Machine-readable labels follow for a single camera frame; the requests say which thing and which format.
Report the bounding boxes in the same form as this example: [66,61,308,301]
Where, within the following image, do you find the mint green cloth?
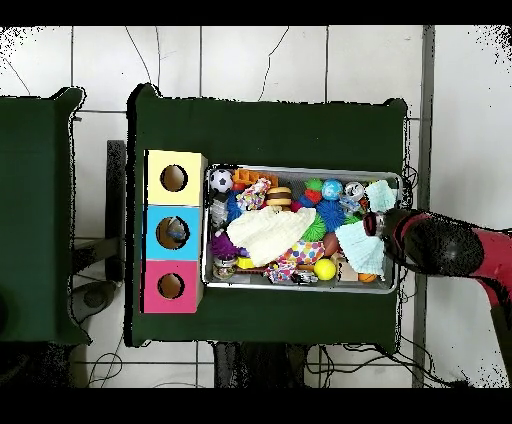
[334,179,399,277]

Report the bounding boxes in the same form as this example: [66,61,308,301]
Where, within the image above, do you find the cream yellow cloth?
[226,205,317,269]

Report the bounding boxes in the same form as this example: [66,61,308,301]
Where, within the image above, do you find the clear plastic packet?
[167,221,190,245]

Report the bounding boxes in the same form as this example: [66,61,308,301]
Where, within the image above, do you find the clear shallow bin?
[202,164,405,296]

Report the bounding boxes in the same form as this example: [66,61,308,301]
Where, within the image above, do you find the wooden box with three holes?
[141,148,209,315]

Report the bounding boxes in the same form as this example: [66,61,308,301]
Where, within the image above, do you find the large blue spiky ball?
[315,199,348,235]

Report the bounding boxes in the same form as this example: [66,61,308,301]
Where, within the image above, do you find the blue globe ball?
[322,179,345,201]

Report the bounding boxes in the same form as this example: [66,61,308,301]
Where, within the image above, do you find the green spiky ball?
[299,211,329,244]

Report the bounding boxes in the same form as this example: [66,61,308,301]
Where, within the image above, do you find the yellow ball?
[313,258,338,282]

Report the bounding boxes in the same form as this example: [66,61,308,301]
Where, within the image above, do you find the toy burger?
[266,186,294,209]

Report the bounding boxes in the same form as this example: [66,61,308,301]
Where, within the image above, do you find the colourful dotted packet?
[236,177,273,213]

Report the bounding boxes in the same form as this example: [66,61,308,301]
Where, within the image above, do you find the orange plastic toy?
[231,168,280,190]

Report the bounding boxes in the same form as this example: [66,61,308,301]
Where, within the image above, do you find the dark green table cloth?
[0,86,88,347]
[126,83,409,353]

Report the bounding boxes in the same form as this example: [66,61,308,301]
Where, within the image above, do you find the black and white soccer ball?
[208,168,235,196]

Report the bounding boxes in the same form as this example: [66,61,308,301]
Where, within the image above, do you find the black stand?
[70,139,128,321]

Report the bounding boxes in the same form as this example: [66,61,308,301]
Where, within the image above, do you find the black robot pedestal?
[211,342,321,389]

